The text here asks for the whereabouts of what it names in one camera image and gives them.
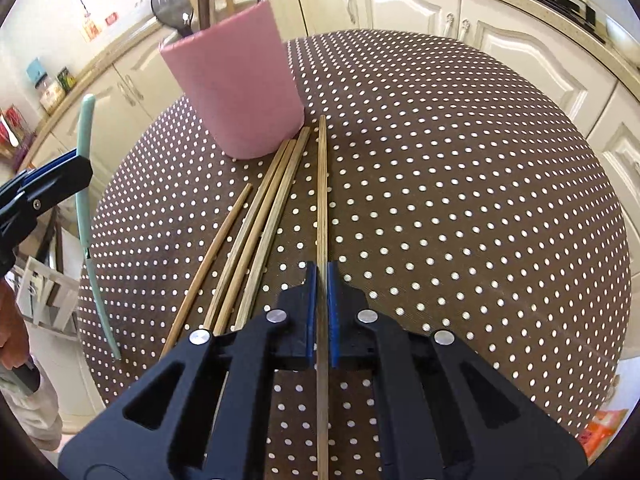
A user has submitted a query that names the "person's left hand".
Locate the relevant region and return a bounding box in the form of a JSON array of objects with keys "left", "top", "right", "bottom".
[{"left": 0, "top": 280, "right": 33, "bottom": 373}]

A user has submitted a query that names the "brown polka dot tablecloth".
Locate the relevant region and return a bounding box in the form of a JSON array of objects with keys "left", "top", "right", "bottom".
[{"left": 77, "top": 30, "right": 632, "bottom": 480}]

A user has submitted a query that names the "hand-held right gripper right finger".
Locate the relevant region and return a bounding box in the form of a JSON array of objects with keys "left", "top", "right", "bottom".
[{"left": 327, "top": 261, "right": 590, "bottom": 480}]

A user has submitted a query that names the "countertop utensil holder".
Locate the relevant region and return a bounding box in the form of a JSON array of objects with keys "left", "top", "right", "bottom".
[{"left": 0, "top": 105, "right": 36, "bottom": 161}]

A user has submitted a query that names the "orange package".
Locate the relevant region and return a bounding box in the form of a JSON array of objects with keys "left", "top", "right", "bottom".
[{"left": 582, "top": 407, "right": 628, "bottom": 453}]

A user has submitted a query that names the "metal spoon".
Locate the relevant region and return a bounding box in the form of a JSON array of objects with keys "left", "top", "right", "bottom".
[{"left": 150, "top": 0, "right": 196, "bottom": 38}]

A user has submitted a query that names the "pink cup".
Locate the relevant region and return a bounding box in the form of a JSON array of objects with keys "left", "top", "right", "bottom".
[{"left": 159, "top": 0, "right": 305, "bottom": 159}]

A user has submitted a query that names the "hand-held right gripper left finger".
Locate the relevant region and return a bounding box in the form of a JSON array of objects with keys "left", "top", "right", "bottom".
[{"left": 59, "top": 261, "right": 319, "bottom": 480}]

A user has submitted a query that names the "blue carton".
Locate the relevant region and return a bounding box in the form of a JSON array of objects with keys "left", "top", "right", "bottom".
[{"left": 26, "top": 57, "right": 48, "bottom": 86}]

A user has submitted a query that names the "bamboo chopstick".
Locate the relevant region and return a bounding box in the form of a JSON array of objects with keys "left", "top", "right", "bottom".
[
  {"left": 316, "top": 115, "right": 331, "bottom": 480},
  {"left": 234, "top": 127, "right": 312, "bottom": 331},
  {"left": 215, "top": 140, "right": 299, "bottom": 336},
  {"left": 159, "top": 183, "right": 253, "bottom": 360},
  {"left": 202, "top": 139, "right": 291, "bottom": 331}
]

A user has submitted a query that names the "orange bottle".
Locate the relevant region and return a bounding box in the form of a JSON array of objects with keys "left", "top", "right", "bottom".
[{"left": 80, "top": 12, "right": 101, "bottom": 43}]

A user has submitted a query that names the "light blue sheathed knife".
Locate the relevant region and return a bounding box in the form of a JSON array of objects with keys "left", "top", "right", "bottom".
[{"left": 76, "top": 94, "right": 122, "bottom": 362}]

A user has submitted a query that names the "white lid glass jar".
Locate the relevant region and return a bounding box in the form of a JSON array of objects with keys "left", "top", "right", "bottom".
[{"left": 39, "top": 77, "right": 66, "bottom": 115}]

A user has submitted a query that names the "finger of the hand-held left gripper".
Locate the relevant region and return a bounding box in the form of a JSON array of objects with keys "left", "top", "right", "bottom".
[
  {"left": 0, "top": 156, "right": 94, "bottom": 227},
  {"left": 0, "top": 152, "right": 78, "bottom": 197}
]

